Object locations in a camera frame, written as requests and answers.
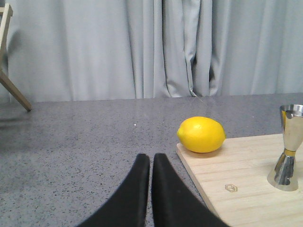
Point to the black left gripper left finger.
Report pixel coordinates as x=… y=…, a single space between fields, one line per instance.
x=127 y=206

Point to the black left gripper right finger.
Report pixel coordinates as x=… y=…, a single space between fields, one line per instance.
x=173 y=204

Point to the steel double jigger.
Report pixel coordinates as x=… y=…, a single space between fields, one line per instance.
x=283 y=175

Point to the wooden cutting board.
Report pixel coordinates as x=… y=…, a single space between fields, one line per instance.
x=233 y=182

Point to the yellow lemon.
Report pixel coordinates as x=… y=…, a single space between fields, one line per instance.
x=201 y=134

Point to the grey curtain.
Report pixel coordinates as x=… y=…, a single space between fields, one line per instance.
x=76 y=50

